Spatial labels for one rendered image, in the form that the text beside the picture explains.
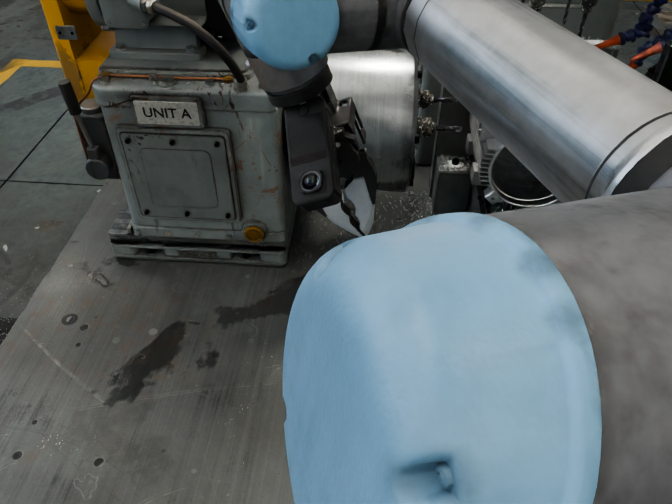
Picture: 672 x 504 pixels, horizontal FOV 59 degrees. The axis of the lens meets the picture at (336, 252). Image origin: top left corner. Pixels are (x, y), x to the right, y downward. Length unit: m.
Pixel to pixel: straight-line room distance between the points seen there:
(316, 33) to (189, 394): 0.65
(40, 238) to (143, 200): 1.63
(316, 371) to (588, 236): 0.09
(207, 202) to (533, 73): 0.78
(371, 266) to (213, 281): 0.99
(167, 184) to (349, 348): 0.92
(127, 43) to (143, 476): 0.66
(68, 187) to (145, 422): 2.09
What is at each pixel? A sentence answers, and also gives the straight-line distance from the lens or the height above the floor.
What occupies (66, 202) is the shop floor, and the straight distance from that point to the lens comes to 2.87.
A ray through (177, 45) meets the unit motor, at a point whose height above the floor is 1.19.
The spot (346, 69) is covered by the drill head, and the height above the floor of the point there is 1.16.
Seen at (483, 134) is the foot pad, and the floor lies 1.06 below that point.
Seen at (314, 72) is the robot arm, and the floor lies 1.32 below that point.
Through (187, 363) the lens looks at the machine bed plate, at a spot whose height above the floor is 0.80.
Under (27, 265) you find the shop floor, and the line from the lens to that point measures 2.60.
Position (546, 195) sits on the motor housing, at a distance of 1.13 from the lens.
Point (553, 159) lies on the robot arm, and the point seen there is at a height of 1.41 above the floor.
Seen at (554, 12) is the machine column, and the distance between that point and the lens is 1.29.
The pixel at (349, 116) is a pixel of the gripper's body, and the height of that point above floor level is 1.26.
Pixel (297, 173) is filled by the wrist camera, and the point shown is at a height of 1.25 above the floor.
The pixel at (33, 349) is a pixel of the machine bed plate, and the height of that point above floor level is 0.80.
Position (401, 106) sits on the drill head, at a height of 1.12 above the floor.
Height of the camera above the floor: 1.58
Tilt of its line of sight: 42 degrees down
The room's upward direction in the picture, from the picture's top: straight up
